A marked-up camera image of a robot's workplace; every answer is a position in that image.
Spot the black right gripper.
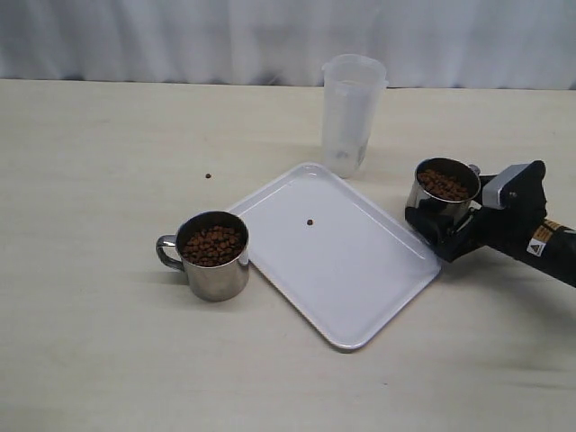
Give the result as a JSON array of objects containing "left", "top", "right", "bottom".
[{"left": 404, "top": 160, "right": 547, "bottom": 262}]

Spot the steel mug with kibble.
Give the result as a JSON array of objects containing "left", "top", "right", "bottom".
[
  {"left": 406, "top": 157, "right": 482, "bottom": 219},
  {"left": 156, "top": 211, "right": 249, "bottom": 302}
]

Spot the white curtain backdrop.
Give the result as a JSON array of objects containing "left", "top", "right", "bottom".
[{"left": 1, "top": 1, "right": 575, "bottom": 90}]

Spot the white plastic tray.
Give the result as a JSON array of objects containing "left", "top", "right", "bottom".
[{"left": 229, "top": 163, "right": 441, "bottom": 351}]

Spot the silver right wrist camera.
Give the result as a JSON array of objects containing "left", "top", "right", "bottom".
[{"left": 481, "top": 164, "right": 528, "bottom": 211}]

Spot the clear plastic pitcher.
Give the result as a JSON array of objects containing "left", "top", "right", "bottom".
[{"left": 321, "top": 54, "right": 388, "bottom": 178}]

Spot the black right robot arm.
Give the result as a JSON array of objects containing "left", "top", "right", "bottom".
[{"left": 404, "top": 157, "right": 575, "bottom": 285}]

